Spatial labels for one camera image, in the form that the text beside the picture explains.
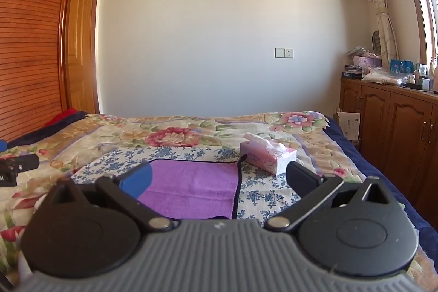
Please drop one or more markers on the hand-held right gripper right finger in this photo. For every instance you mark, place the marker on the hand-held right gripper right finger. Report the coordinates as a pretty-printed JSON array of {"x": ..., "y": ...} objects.
[{"x": 301, "y": 177}]

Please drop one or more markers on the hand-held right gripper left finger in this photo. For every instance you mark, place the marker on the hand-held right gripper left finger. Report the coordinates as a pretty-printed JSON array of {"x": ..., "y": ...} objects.
[{"x": 138, "y": 181}]

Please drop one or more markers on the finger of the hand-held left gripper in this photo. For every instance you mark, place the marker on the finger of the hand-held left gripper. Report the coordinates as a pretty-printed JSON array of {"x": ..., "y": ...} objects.
[
  {"x": 2, "y": 145},
  {"x": 20, "y": 162}
]

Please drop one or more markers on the purple towel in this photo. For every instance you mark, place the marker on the purple towel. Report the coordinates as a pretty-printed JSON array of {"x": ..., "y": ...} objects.
[{"x": 195, "y": 186}]

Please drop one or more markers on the pink tissue box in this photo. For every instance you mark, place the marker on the pink tissue box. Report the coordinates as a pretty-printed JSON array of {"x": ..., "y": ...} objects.
[{"x": 263, "y": 158}]

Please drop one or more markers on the blue floral white cloth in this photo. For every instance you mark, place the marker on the blue floral white cloth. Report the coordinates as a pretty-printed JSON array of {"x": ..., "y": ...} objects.
[{"x": 260, "y": 192}]

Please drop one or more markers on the floral blanket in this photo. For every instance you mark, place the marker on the floral blanket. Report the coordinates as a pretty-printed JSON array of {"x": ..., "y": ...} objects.
[{"x": 171, "y": 136}]

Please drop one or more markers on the red cloth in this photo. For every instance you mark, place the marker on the red cloth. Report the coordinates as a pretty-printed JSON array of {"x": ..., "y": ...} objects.
[{"x": 65, "y": 114}]

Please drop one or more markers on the slatted wooden wardrobe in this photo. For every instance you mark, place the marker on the slatted wooden wardrobe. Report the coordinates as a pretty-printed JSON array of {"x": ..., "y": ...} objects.
[{"x": 30, "y": 39}]

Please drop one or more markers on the wooden cabinet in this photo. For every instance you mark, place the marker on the wooden cabinet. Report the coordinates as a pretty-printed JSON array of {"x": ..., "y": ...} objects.
[{"x": 403, "y": 127}]

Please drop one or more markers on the stack of dark books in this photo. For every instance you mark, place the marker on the stack of dark books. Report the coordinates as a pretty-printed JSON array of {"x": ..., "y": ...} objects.
[{"x": 352, "y": 72}]

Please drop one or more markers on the clear plastic bag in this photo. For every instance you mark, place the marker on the clear plastic bag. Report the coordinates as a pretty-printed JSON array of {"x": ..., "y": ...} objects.
[{"x": 383, "y": 75}]

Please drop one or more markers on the wooden door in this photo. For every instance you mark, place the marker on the wooden door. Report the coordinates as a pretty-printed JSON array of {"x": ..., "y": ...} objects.
[{"x": 82, "y": 39}]

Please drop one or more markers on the blue box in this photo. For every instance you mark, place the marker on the blue box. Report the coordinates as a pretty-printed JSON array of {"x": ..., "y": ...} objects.
[{"x": 402, "y": 66}]

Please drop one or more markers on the white cup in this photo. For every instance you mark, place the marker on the white cup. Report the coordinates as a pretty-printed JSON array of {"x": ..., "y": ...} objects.
[{"x": 426, "y": 84}]

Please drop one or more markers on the white wall socket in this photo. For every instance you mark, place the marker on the white wall socket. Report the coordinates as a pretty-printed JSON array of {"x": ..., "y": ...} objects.
[{"x": 284, "y": 53}]

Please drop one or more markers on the wooden window frame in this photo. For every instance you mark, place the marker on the wooden window frame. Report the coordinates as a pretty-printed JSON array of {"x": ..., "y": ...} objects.
[{"x": 419, "y": 1}]

